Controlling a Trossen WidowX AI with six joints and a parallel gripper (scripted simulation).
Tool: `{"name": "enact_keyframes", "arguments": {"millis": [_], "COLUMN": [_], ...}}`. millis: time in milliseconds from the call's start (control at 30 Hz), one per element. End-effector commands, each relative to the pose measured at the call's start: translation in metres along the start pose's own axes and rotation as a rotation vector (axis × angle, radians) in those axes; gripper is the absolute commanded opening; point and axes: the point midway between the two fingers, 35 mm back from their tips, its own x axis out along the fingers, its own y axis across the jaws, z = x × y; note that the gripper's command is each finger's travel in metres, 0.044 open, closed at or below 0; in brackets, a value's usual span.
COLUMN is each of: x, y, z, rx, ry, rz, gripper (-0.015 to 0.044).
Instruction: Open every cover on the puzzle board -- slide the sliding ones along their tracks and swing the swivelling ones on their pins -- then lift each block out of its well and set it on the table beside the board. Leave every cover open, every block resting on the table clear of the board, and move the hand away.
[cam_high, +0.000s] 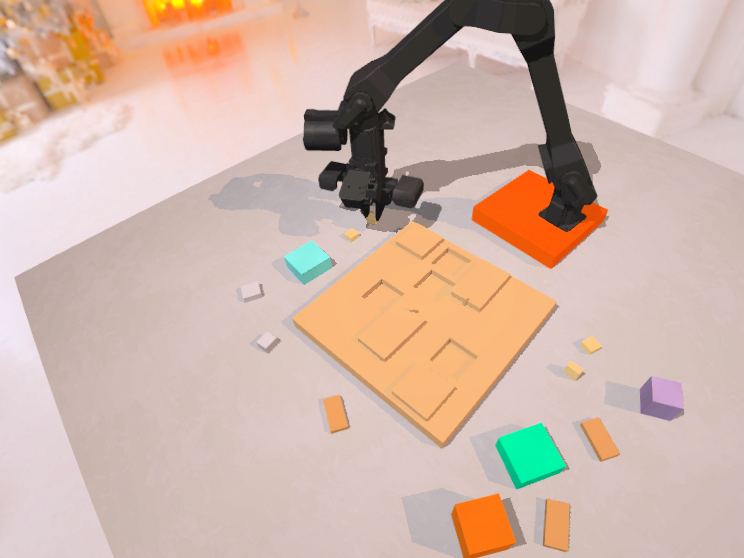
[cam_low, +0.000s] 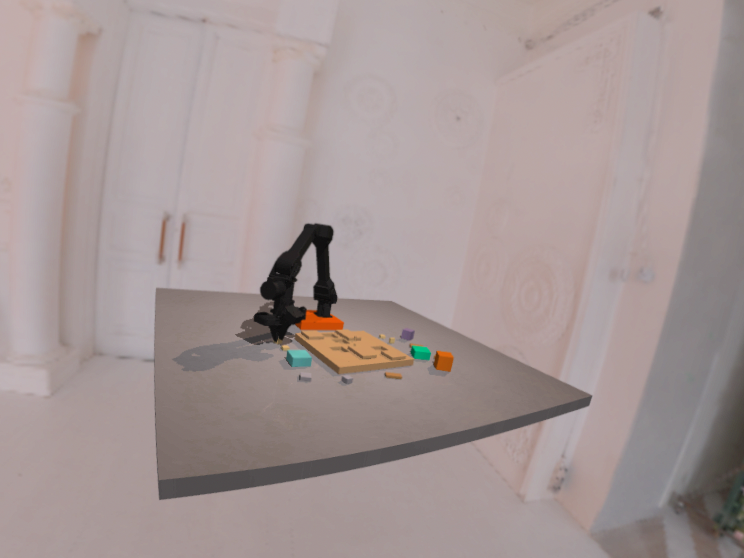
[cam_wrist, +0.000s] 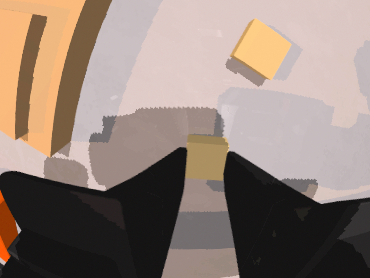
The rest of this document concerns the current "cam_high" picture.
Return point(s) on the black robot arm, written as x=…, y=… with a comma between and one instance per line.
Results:
x=531, y=24

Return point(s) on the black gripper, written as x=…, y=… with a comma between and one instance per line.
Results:
x=406, y=192

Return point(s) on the green square block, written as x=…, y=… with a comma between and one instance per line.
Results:
x=529, y=455

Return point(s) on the purple cube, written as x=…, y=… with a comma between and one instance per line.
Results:
x=661, y=398

